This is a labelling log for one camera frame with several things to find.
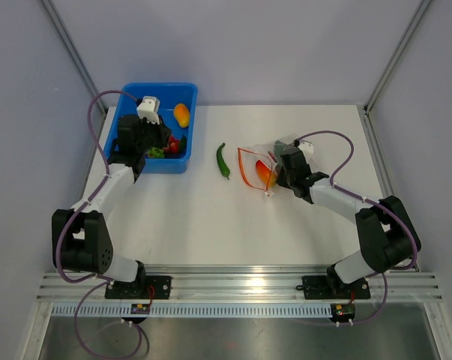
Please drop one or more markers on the right aluminium corner post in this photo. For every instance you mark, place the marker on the right aluminium corner post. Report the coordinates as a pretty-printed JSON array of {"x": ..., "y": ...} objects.
[{"x": 398, "y": 53}]

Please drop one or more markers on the left aluminium corner post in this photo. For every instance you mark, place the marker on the left aluminium corner post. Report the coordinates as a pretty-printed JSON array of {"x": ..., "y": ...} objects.
[{"x": 66, "y": 40}]

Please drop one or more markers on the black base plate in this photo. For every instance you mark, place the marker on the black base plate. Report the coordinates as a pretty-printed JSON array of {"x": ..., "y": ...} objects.
[
  {"x": 320, "y": 287},
  {"x": 157, "y": 286}
]

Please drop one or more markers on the right side aluminium rail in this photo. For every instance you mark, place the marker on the right side aluminium rail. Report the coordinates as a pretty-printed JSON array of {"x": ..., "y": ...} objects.
[{"x": 384, "y": 178}]

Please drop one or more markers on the left small circuit board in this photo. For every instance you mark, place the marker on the left small circuit board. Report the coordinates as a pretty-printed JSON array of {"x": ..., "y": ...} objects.
[{"x": 140, "y": 309}]

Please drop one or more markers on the right small circuit board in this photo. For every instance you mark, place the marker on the right small circuit board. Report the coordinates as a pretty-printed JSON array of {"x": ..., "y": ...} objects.
[{"x": 343, "y": 312}]

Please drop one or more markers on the red fake strawberry bunch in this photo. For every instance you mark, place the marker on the red fake strawberry bunch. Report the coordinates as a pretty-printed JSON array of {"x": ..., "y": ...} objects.
[{"x": 173, "y": 146}]

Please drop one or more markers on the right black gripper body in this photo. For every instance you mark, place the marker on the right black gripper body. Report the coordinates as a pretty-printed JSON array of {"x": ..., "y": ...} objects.
[{"x": 284, "y": 179}]

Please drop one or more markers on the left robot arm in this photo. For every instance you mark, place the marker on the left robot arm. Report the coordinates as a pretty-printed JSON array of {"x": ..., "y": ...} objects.
[{"x": 80, "y": 238}]

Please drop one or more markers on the yellow orange fake mango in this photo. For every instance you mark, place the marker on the yellow orange fake mango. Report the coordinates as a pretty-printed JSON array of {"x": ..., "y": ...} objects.
[{"x": 182, "y": 115}]

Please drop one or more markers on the aluminium rail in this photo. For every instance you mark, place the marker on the aluminium rail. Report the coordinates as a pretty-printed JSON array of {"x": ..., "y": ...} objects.
[
  {"x": 250, "y": 284},
  {"x": 384, "y": 178}
]

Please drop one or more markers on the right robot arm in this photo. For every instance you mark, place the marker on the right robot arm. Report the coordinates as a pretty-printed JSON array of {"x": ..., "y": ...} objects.
[{"x": 385, "y": 232}]

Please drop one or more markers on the clear zip top bag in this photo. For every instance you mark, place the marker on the clear zip top bag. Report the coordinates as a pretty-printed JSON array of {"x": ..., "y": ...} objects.
[{"x": 247, "y": 158}]

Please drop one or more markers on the green fake chili pepper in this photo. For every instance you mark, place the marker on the green fake chili pepper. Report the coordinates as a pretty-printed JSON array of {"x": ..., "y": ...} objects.
[{"x": 222, "y": 166}]

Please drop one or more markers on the white slotted cable duct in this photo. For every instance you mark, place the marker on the white slotted cable duct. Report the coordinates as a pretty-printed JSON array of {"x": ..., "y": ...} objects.
[{"x": 182, "y": 310}]

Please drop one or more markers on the aluminium front rail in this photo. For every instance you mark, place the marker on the aluminium front rail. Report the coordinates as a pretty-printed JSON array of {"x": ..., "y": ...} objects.
[{"x": 250, "y": 284}]

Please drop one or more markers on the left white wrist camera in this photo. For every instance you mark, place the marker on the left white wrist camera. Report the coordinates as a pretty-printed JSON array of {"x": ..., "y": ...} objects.
[{"x": 147, "y": 109}]

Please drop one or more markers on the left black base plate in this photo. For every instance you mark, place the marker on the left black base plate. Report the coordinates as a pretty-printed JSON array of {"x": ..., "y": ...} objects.
[{"x": 157, "y": 286}]

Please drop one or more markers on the green fake lettuce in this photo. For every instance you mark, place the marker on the green fake lettuce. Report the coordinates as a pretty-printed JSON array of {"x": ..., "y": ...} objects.
[{"x": 156, "y": 153}]

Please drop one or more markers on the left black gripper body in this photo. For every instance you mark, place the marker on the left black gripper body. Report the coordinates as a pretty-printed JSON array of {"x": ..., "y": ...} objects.
[{"x": 154, "y": 136}]

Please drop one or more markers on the aluminium corner post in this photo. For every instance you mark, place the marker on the aluminium corner post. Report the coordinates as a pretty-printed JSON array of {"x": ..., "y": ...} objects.
[
  {"x": 66, "y": 40},
  {"x": 398, "y": 53}
]

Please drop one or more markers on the dark green fake leaf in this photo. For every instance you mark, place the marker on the dark green fake leaf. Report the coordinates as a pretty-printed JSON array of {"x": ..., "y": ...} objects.
[{"x": 183, "y": 143}]

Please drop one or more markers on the small circuit board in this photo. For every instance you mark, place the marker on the small circuit board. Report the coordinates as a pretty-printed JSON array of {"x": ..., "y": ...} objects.
[
  {"x": 140, "y": 309},
  {"x": 343, "y": 312}
]

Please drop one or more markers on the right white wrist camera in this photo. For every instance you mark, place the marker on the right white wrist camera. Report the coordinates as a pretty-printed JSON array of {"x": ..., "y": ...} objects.
[{"x": 306, "y": 147}]

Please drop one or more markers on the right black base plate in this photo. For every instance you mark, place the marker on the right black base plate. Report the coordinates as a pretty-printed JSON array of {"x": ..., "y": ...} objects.
[{"x": 320, "y": 287}]

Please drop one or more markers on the grey fake fish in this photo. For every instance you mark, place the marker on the grey fake fish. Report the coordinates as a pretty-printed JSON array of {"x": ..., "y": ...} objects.
[{"x": 279, "y": 147}]

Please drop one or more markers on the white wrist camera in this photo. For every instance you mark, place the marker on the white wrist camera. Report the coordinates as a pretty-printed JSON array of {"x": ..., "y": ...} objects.
[
  {"x": 147, "y": 109},
  {"x": 306, "y": 147}
]

